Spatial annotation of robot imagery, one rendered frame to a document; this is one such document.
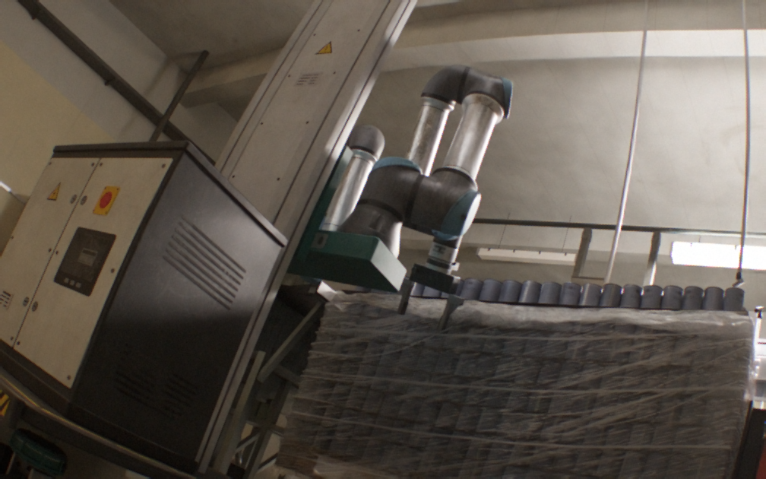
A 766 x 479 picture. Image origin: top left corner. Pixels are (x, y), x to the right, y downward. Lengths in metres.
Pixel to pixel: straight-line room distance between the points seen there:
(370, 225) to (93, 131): 7.57
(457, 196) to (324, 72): 0.48
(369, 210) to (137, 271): 0.67
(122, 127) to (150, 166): 7.98
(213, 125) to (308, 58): 8.22
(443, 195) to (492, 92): 0.38
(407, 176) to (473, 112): 0.29
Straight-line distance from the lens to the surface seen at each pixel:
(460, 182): 1.62
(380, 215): 1.57
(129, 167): 1.23
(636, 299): 1.88
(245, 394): 2.48
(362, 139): 2.07
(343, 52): 1.81
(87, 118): 8.90
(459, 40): 6.24
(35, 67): 8.67
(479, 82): 1.86
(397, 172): 1.62
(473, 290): 2.10
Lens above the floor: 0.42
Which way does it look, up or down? 21 degrees up
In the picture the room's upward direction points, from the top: 22 degrees clockwise
